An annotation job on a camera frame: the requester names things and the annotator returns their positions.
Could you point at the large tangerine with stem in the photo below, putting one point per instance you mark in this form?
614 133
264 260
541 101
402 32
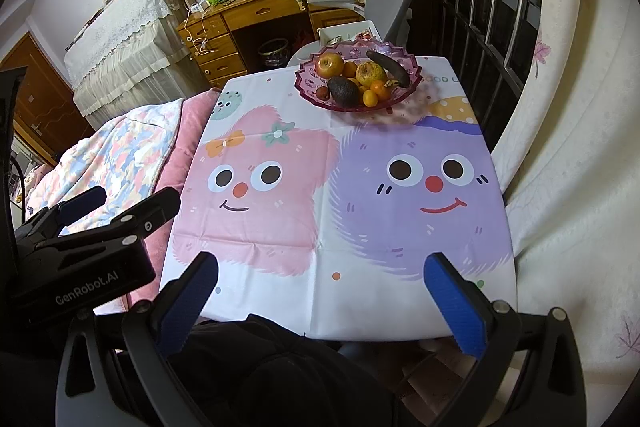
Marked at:
382 91

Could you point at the wooden desk with drawers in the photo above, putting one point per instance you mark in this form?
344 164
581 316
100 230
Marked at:
260 9

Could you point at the dark green avocado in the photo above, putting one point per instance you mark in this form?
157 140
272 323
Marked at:
344 92

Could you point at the person's black clothing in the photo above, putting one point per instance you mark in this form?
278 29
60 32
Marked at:
280 382

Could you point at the small red fruit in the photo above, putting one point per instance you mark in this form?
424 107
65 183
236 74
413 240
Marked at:
322 94

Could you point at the cream leaf print curtain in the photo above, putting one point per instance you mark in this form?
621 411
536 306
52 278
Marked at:
565 157

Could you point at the lace covered cabinet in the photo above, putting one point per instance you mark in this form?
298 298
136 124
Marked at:
125 37

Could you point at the pink fleece blanket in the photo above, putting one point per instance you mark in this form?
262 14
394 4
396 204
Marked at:
175 147

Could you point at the blackened overripe banana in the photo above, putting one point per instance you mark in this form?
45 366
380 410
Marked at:
387 66

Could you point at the small orange tangerine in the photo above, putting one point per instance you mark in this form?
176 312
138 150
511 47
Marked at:
370 99

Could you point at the brown wooden door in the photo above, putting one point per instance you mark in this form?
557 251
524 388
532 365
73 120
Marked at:
45 107

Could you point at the cartoon printed tablecloth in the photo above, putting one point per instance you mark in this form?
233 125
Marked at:
300 267

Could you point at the pink glass fruit plate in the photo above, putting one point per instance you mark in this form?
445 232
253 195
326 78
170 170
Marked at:
306 79

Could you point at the metal window grille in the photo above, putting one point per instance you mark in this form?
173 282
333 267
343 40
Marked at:
505 77

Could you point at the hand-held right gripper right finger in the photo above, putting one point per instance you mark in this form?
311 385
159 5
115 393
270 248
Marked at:
460 307

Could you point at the dark waste bin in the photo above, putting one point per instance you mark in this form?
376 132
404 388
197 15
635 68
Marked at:
274 54

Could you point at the floral quilt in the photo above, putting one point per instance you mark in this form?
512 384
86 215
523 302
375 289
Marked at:
120 147

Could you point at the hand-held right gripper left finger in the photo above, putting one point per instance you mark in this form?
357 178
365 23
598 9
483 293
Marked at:
187 307

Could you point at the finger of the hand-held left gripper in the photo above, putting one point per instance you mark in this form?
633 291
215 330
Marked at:
155 204
80 202

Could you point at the red apple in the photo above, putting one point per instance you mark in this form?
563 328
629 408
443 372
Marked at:
329 66

